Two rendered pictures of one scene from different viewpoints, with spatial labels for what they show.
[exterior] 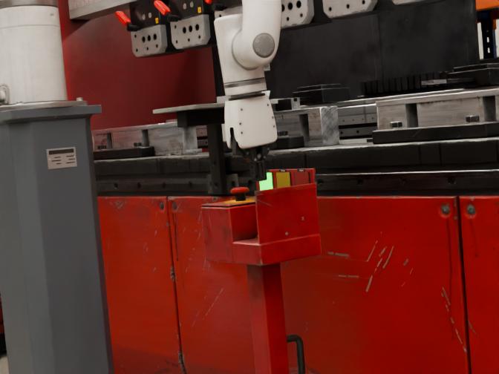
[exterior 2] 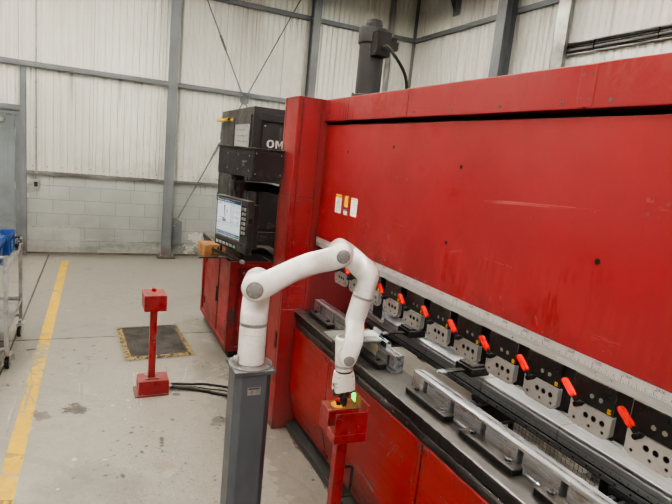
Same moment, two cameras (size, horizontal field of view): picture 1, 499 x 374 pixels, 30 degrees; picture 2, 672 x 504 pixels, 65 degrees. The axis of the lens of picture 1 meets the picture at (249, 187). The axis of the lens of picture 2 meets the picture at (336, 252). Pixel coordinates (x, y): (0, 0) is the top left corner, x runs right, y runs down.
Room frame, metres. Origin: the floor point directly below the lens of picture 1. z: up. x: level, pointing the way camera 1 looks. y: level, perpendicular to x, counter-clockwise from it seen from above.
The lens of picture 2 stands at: (-0.31, -0.48, 1.93)
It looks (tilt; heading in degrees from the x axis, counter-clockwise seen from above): 10 degrees down; 14
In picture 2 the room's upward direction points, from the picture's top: 6 degrees clockwise
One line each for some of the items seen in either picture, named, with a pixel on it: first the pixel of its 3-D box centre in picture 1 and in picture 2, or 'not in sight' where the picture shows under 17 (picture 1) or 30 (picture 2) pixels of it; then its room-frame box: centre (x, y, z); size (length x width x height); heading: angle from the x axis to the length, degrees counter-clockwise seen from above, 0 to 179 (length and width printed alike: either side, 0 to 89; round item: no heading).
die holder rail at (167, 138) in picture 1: (143, 140); (333, 316); (2.88, 0.31, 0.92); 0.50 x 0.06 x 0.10; 41
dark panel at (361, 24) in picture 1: (327, 62); not in sight; (2.97, -0.28, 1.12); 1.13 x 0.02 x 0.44; 41
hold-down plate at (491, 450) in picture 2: not in sight; (488, 450); (1.66, -0.66, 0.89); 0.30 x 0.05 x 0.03; 41
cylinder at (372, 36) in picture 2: not in sight; (380, 60); (2.94, 0.20, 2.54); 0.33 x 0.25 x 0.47; 41
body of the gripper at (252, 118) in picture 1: (249, 119); (343, 379); (1.88, -0.01, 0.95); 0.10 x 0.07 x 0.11; 126
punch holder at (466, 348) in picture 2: not in sight; (474, 338); (1.87, -0.55, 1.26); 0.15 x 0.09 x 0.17; 41
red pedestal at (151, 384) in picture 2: not in sight; (152, 340); (3.07, 1.77, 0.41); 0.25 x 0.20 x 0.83; 131
